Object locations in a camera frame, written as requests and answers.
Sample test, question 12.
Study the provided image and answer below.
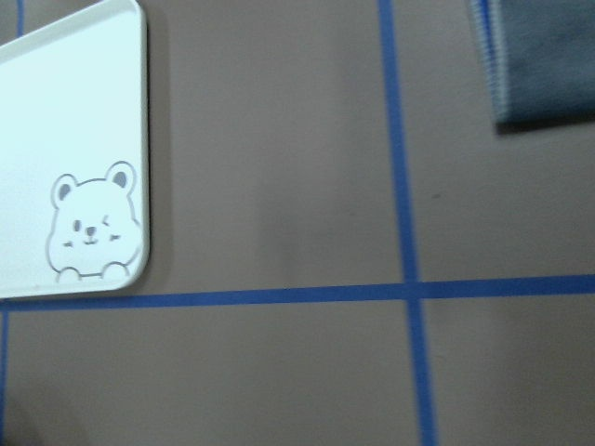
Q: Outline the grey folded cloth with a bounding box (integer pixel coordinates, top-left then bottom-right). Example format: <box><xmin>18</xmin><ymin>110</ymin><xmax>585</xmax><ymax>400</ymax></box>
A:
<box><xmin>469</xmin><ymin>1</ymin><xmax>594</xmax><ymax>125</ymax></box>

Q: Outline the cream bear tray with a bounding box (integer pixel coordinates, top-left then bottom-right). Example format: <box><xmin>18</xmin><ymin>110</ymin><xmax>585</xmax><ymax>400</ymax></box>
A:
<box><xmin>1</xmin><ymin>1</ymin><xmax>150</xmax><ymax>298</ymax></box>

